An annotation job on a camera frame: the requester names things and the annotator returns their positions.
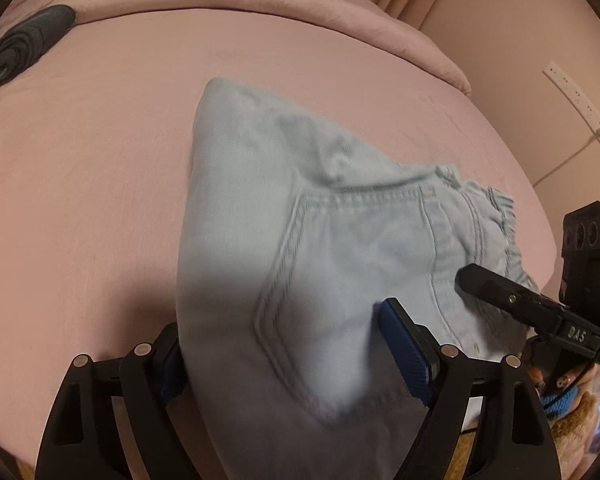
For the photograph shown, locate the white power strip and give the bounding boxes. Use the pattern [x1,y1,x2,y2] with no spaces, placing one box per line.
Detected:
[542,61,600,135]

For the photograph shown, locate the dark grey cloth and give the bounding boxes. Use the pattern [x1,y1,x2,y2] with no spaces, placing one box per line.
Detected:
[0,4,77,98]

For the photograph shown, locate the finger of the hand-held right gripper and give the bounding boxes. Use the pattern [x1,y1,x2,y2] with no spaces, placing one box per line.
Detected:
[455,263,600,367]

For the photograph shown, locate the white wall cable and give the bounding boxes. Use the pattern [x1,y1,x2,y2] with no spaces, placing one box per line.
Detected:
[532,129,600,189]

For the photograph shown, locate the light blue denim pants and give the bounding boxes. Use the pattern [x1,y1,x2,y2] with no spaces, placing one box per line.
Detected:
[176,77,542,480]

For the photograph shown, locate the pink bed sheet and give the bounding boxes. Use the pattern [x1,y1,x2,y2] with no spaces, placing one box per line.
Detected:
[0,10,557,467]

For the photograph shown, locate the person's right hand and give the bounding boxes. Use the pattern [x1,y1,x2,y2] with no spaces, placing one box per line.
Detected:
[527,365,588,397]

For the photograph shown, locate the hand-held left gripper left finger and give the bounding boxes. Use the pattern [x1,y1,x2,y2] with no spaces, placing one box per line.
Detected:
[34,322,202,480]

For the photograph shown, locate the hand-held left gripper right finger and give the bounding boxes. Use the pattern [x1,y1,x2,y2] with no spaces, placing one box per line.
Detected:
[375,297,561,480]

